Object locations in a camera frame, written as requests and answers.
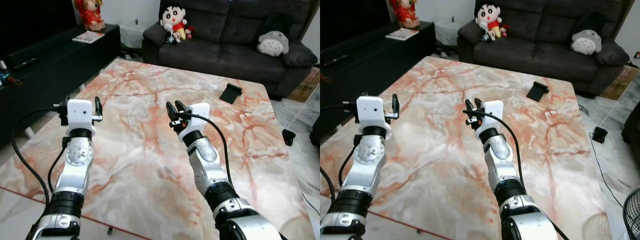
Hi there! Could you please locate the black low tv cabinet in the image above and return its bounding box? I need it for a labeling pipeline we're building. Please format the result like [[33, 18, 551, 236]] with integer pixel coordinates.
[[0, 23, 122, 148], [320, 21, 437, 147]]

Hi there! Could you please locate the black remote control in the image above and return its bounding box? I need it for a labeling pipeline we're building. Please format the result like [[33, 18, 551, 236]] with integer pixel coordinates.
[[12, 57, 39, 70], [322, 54, 351, 68]]

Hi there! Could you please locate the brown cardboard box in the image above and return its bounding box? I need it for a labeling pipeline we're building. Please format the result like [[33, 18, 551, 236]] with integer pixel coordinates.
[[288, 67, 321, 104], [599, 64, 640, 101]]

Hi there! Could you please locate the small black folded stand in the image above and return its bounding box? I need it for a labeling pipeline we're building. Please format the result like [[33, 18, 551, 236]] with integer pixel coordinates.
[[526, 81, 550, 103], [220, 83, 244, 105]]

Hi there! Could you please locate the red blue small tool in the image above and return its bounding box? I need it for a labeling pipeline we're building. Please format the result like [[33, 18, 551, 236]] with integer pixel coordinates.
[[0, 71, 23, 87]]

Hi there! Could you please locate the white red printed booklet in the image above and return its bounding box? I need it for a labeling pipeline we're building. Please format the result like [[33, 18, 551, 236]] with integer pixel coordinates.
[[384, 28, 420, 42], [72, 30, 106, 45]]

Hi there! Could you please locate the white marbled side stool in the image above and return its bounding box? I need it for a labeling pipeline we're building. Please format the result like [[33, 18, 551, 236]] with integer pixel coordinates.
[[434, 20, 462, 48], [119, 22, 146, 50]]

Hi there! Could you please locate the dark grey fabric sofa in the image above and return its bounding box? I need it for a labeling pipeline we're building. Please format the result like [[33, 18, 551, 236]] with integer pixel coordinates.
[[141, 0, 319, 99], [456, 0, 632, 99]]

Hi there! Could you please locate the black television screen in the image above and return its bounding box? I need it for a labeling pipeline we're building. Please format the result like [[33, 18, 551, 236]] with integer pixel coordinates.
[[0, 0, 79, 57], [320, 0, 394, 55]]

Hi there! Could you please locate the cartoon boy plush doll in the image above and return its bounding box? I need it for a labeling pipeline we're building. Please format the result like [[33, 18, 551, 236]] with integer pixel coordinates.
[[159, 4, 195, 45], [474, 2, 511, 42]]

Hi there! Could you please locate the red dressed figure doll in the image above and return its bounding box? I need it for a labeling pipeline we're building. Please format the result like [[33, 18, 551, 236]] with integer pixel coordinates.
[[74, 0, 106, 32], [389, 0, 421, 29]]

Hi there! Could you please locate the grey white round plush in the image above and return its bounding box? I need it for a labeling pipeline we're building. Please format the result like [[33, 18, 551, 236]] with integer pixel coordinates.
[[256, 30, 290, 57], [570, 28, 603, 56]]

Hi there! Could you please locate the dark grey sofa cushion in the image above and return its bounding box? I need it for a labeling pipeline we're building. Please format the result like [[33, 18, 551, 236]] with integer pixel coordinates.
[[575, 11, 609, 38], [260, 12, 296, 40]]

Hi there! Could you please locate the dark upholstered chair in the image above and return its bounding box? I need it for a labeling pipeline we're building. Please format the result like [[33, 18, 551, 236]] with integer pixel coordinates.
[[621, 100, 640, 147]]

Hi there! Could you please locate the white fan grille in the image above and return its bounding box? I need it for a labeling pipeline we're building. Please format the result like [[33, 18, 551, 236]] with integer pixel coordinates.
[[581, 212, 615, 240]]

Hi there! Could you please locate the black fan grille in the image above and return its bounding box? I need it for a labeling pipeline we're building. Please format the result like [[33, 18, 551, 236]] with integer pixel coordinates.
[[622, 186, 640, 240]]

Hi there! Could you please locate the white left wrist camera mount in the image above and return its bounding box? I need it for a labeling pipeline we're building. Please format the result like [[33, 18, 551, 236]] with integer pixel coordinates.
[[356, 95, 386, 127], [67, 99, 95, 131]]

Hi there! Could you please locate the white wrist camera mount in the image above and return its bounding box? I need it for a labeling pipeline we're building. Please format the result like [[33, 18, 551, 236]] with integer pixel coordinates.
[[356, 95, 386, 127], [475, 100, 505, 134], [179, 102, 211, 137], [67, 99, 95, 131]]

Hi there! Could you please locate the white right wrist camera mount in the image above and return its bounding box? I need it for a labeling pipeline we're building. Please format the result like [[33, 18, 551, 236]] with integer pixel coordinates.
[[475, 100, 505, 134], [179, 102, 211, 137]]

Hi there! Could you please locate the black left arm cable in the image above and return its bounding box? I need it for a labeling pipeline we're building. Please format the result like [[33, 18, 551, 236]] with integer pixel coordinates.
[[320, 102, 359, 203], [11, 106, 68, 206]]

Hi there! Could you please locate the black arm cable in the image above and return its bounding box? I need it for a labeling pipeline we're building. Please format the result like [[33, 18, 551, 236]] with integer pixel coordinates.
[[176, 112, 234, 187], [11, 106, 68, 206], [320, 102, 359, 203], [462, 109, 524, 189]]

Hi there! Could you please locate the thin white floor cable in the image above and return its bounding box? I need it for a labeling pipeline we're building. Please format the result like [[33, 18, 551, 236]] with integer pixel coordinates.
[[287, 89, 317, 132], [598, 85, 632, 129]]

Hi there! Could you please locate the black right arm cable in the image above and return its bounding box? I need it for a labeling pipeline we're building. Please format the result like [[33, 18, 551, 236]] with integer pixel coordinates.
[[462, 109, 524, 189], [176, 112, 234, 187]]

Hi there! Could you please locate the thin black floor cable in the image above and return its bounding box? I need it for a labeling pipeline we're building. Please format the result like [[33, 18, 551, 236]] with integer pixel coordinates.
[[588, 134, 626, 210], [301, 192, 320, 216]]

